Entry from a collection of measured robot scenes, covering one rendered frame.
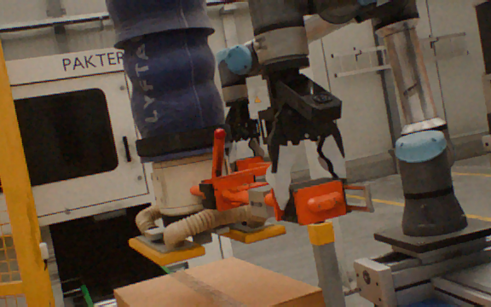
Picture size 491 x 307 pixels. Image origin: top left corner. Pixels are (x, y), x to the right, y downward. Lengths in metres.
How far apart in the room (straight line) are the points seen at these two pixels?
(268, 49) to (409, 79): 0.79
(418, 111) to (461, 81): 10.65
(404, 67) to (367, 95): 9.66
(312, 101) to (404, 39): 0.84
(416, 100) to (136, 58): 0.71
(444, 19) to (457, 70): 0.99
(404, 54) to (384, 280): 0.57
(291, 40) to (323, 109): 0.13
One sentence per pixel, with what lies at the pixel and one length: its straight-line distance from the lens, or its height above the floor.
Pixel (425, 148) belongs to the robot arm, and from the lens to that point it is 1.45.
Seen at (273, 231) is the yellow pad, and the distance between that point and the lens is 1.33.
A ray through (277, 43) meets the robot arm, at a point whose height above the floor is 1.47.
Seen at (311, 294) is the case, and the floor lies 0.94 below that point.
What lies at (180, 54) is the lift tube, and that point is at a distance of 1.34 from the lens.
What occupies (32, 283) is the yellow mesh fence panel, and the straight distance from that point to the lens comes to 2.04.
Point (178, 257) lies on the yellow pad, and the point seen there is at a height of 1.12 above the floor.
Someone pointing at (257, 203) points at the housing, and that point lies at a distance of 0.98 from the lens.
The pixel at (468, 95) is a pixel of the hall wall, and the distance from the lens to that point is 12.30.
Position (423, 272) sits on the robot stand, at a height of 0.96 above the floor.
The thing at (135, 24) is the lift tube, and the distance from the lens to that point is 1.36.
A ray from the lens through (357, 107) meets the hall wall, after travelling 11.15.
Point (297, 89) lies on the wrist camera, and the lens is 0.83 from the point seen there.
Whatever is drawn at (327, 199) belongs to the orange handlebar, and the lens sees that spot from 0.82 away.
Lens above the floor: 1.37
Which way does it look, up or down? 3 degrees down
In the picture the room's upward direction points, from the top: 11 degrees counter-clockwise
